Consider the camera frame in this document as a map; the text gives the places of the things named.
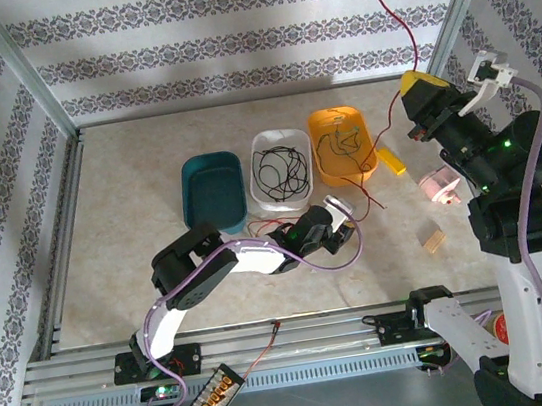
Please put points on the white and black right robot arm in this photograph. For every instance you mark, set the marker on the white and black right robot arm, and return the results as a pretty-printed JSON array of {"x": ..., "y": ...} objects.
[{"x": 524, "y": 319}]

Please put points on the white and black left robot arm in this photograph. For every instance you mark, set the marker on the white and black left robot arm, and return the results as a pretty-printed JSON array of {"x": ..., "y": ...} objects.
[{"x": 259, "y": 260}]

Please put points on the white plastic bin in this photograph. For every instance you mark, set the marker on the white plastic bin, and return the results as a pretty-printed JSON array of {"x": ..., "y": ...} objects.
[{"x": 306, "y": 198}]

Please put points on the orange plastic bin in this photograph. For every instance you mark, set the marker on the orange plastic bin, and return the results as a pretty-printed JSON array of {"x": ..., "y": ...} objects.
[{"x": 369, "y": 149}]

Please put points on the yellow plastic block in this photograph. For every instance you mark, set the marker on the yellow plastic block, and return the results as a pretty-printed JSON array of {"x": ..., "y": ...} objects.
[{"x": 392, "y": 160}]

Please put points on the small wooden comb block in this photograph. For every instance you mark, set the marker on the small wooden comb block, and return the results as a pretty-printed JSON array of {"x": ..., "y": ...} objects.
[{"x": 432, "y": 238}]

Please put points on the pink plug adapter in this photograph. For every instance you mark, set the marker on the pink plug adapter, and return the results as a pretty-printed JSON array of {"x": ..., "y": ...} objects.
[{"x": 440, "y": 185}]

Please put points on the red round tape roll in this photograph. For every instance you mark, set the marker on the red round tape roll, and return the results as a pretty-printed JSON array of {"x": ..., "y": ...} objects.
[{"x": 501, "y": 329}]

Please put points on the teal plastic bin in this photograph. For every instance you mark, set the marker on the teal plastic bin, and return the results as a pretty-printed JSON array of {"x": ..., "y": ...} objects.
[{"x": 212, "y": 196}]

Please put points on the small circuit board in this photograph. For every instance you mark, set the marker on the small circuit board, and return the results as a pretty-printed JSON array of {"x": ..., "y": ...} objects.
[
  {"x": 431, "y": 354},
  {"x": 161, "y": 392}
]

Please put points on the black power distribution board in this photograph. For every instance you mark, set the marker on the black power distribution board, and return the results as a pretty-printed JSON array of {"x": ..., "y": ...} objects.
[{"x": 213, "y": 400}]

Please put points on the aluminium frame post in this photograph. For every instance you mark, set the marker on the aluminium frame post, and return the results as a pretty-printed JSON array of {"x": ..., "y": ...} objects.
[
  {"x": 25, "y": 71},
  {"x": 462, "y": 9}
]

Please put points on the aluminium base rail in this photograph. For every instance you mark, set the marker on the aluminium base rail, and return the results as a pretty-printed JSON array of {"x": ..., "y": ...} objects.
[{"x": 295, "y": 336}]

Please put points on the aluminium back rail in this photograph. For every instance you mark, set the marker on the aluminium back rail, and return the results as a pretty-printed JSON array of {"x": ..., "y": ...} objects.
[{"x": 236, "y": 102}]

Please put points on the aluminium side rail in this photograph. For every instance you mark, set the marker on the aluminium side rail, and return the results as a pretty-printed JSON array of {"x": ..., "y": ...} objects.
[{"x": 65, "y": 232}]

